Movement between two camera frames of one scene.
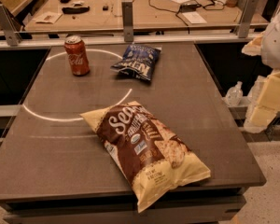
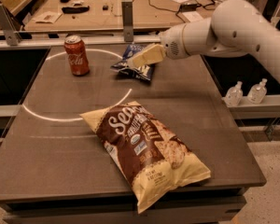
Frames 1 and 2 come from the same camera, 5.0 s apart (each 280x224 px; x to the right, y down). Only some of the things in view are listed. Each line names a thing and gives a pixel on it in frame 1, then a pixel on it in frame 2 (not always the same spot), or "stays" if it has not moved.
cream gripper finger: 274,97 → 152,54
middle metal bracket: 128,21 stays
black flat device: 76,10 stays
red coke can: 77,52 stays
